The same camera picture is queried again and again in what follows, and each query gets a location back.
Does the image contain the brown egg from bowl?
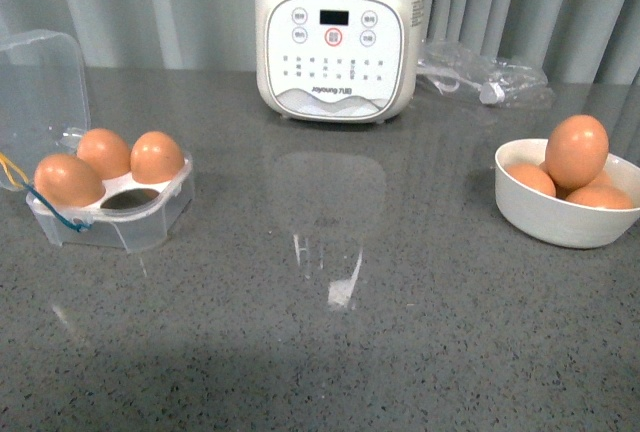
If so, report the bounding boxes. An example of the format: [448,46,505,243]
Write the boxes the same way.
[545,115,609,190]

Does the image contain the brown egg back right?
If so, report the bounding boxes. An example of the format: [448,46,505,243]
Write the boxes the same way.
[130,131,185,184]

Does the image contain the brown egg left in bowl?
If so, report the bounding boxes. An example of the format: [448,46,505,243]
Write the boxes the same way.
[506,162,556,197]

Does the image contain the brown egg in bowl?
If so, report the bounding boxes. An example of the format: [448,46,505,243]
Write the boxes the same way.
[565,184,634,210]
[538,161,613,200]
[506,162,556,197]

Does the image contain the brown egg back left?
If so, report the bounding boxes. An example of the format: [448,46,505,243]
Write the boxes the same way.
[76,128,130,180]

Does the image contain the brown egg middle in bowl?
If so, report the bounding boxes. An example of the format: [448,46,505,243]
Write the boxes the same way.
[538,161,613,200]

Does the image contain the brown egg front left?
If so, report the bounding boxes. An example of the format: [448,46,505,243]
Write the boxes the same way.
[34,153,106,207]

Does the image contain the brown egg right in bowl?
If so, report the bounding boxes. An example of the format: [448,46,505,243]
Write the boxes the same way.
[565,184,634,210]

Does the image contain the clear plastic egg box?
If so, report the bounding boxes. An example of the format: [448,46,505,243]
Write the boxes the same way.
[1,30,195,252]

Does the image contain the white Joyoung blender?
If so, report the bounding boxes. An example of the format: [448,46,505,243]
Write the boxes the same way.
[255,0,426,123]

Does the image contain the white ceramic bowl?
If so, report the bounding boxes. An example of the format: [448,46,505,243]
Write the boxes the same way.
[494,138,639,249]

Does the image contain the blue rubber band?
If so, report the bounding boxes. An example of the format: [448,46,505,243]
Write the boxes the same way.
[23,182,92,233]

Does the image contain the grey curtain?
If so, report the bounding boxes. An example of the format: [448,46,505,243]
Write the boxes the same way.
[1,0,639,85]

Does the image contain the yellow rubber band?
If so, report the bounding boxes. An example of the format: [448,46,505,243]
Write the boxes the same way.
[0,153,30,190]

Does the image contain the clear plastic bag with cable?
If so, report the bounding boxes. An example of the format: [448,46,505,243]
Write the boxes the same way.
[417,41,555,109]

